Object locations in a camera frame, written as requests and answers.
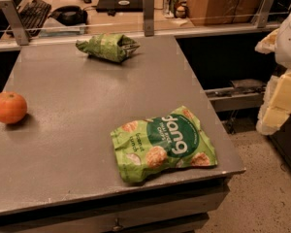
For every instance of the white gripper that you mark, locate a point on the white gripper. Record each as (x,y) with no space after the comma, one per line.
(290,42)

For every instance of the green jalapeno chip bag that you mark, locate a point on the green jalapeno chip bag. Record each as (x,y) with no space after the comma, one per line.
(113,47)

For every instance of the green rice chip bag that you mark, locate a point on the green rice chip bag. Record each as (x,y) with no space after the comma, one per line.
(150,146)

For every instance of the brown cardboard box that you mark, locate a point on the brown cardboard box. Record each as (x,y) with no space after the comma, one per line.
(213,12)

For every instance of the glass jar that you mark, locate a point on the glass jar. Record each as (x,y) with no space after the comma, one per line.
(169,8)

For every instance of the grey table drawer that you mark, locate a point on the grey table drawer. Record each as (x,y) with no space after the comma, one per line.
(178,212)

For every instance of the black laptop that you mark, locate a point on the black laptop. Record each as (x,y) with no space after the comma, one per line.
(119,6)

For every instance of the black headphones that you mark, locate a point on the black headphones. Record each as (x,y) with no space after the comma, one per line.
(70,15)

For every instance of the black computer keyboard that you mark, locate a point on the black computer keyboard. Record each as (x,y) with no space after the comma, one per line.
(33,16)

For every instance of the orange fruit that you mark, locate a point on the orange fruit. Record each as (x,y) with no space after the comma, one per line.
(13,107)

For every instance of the right metal bracket post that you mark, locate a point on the right metal bracket post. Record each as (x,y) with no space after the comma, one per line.
(263,13)

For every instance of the metal bracket post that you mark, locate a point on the metal bracket post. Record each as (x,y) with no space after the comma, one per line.
(11,14)
(148,13)
(263,13)

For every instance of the grey metal shelf rail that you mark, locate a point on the grey metal shelf rail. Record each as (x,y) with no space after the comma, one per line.
(240,94)

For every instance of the middle metal bracket post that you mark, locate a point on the middle metal bracket post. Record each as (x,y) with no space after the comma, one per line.
(148,13)

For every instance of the left metal bracket post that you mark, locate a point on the left metal bracket post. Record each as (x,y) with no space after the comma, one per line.
(11,14)

